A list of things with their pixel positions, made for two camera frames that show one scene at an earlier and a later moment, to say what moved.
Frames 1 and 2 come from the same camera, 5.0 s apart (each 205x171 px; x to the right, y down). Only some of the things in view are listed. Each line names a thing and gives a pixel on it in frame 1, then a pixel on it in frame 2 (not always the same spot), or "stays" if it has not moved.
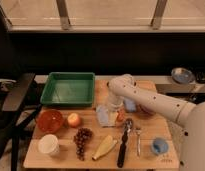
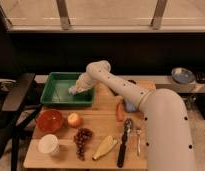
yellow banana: [105, 147] stays
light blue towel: [107, 115] to [72, 90]
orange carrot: [120, 115] stays
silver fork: [138, 143] stays
